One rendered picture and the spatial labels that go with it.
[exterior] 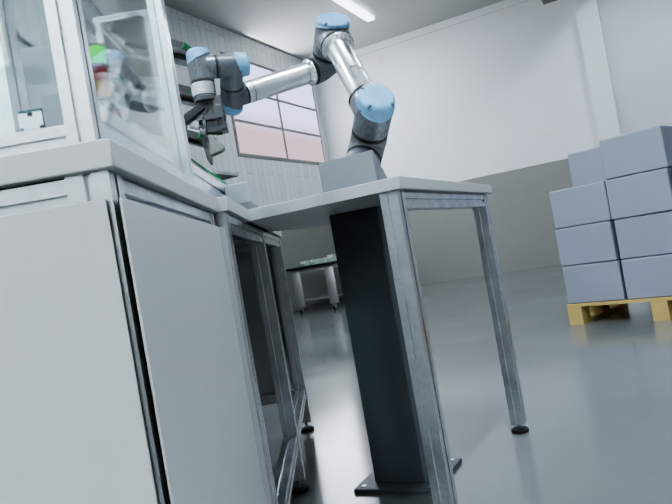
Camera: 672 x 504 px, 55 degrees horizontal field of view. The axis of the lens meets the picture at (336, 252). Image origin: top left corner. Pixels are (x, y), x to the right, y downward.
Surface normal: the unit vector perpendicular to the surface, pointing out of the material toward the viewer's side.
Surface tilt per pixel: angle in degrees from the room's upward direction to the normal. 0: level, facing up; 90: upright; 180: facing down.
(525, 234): 90
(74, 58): 90
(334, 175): 90
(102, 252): 90
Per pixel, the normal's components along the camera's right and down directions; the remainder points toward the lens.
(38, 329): 0.01, -0.01
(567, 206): -0.68, 0.11
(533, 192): -0.44, 0.07
